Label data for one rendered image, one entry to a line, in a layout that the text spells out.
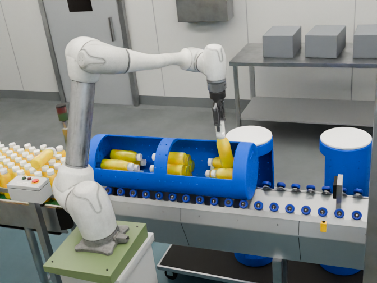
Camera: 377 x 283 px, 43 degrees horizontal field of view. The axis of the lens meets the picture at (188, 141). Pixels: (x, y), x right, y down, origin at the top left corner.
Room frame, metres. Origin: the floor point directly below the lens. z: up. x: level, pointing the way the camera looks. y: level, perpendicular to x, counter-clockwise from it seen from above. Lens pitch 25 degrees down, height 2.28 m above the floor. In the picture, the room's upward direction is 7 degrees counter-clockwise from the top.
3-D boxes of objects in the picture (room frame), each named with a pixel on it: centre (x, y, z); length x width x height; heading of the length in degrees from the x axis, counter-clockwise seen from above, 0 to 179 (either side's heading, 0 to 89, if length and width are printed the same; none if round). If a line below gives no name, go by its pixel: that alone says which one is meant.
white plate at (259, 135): (2.60, -0.36, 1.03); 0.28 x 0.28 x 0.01
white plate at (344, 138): (2.42, -0.89, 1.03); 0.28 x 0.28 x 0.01
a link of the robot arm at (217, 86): (2.12, -0.16, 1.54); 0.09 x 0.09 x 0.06
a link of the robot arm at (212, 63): (2.13, -0.15, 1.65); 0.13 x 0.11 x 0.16; 32
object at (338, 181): (1.91, -0.67, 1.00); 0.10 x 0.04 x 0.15; 158
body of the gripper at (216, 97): (2.12, -0.16, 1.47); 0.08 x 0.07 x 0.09; 158
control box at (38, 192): (2.22, 0.86, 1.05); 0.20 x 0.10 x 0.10; 68
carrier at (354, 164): (2.42, -0.89, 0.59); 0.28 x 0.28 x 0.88
